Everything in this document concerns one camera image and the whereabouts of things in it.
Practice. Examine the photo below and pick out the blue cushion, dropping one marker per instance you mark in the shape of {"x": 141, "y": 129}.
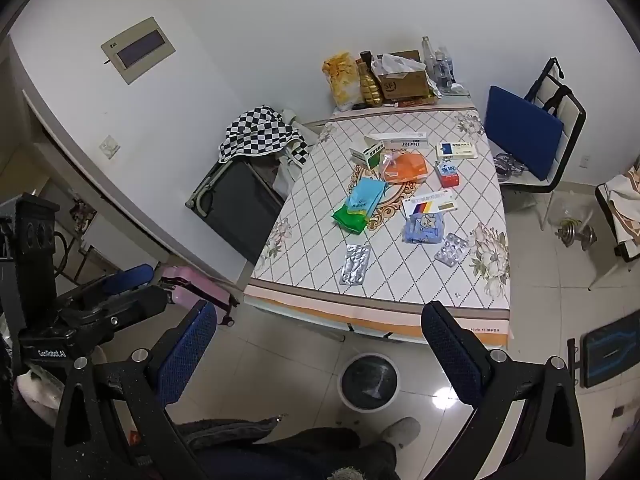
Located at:
{"x": 520, "y": 130}

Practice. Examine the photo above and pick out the cooking oil bottle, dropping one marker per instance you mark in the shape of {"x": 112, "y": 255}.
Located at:
{"x": 369, "y": 85}

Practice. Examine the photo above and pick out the person's dark trouser legs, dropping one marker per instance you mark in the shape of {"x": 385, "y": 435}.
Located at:
{"x": 300, "y": 452}

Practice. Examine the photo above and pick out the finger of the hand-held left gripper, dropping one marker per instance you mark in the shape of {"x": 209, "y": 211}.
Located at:
{"x": 132, "y": 276}
{"x": 145, "y": 301}

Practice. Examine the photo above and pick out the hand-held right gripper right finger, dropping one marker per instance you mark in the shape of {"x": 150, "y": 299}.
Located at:
{"x": 450, "y": 355}

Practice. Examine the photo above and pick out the dumbbell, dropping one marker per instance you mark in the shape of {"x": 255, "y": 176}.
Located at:
{"x": 577, "y": 232}

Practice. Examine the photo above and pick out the long white box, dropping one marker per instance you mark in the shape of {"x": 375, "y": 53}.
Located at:
{"x": 400, "y": 142}

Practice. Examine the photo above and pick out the black and white checkered cloth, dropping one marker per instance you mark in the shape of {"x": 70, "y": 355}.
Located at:
{"x": 262, "y": 135}

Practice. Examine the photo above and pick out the grey slipper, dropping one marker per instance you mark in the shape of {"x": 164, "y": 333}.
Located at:
{"x": 400, "y": 432}

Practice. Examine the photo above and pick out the silver blister pack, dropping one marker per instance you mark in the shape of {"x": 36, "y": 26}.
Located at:
{"x": 451, "y": 249}
{"x": 355, "y": 265}

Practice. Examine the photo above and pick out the table with patterned tablecloth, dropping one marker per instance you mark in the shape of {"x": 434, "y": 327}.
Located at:
{"x": 390, "y": 260}

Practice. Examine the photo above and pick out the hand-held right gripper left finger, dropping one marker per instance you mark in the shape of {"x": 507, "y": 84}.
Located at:
{"x": 187, "y": 355}

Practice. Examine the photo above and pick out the green packet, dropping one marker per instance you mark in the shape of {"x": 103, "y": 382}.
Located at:
{"x": 351, "y": 217}

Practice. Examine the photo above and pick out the metal bowls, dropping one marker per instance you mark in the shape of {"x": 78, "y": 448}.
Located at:
{"x": 507, "y": 165}

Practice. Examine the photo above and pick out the small red and blue box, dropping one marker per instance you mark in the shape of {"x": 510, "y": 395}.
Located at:
{"x": 446, "y": 174}

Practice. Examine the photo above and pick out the orange plastic packet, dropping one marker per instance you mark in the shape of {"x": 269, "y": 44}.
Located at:
{"x": 404, "y": 166}

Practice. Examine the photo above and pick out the white and yellow box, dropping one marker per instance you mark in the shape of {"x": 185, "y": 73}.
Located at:
{"x": 456, "y": 150}

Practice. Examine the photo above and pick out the white box with coloured stripes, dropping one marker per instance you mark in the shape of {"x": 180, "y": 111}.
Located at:
{"x": 431, "y": 205}

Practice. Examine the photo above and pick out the brown cardboard box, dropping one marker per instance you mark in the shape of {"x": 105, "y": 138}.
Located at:
{"x": 402, "y": 80}

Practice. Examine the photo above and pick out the pink suitcase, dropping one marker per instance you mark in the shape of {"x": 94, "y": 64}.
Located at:
{"x": 200, "y": 295}

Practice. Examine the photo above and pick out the white wall switch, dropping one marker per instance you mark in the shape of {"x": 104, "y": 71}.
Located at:
{"x": 109, "y": 147}

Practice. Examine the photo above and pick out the blue printed packet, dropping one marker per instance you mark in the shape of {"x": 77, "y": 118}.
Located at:
{"x": 424, "y": 227}

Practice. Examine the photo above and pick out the plastic water bottle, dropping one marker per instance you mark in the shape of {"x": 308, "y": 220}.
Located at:
{"x": 442, "y": 72}

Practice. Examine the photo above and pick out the black open suitcase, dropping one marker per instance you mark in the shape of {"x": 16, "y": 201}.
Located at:
{"x": 235, "y": 210}

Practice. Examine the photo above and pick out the yellow snack bag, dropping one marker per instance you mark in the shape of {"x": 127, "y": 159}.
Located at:
{"x": 342, "y": 80}

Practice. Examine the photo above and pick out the beige wall panel box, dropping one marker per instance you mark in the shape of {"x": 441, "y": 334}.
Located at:
{"x": 137, "y": 50}

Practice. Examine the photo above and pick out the green and white box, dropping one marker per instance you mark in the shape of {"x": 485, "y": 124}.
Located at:
{"x": 367, "y": 156}

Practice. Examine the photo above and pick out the clear glass bottle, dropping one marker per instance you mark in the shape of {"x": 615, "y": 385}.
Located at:
{"x": 426, "y": 52}

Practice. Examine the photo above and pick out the teal packet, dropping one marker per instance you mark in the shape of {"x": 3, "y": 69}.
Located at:
{"x": 367, "y": 196}

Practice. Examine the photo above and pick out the white round trash bin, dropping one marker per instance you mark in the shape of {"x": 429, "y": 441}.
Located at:
{"x": 370, "y": 382}

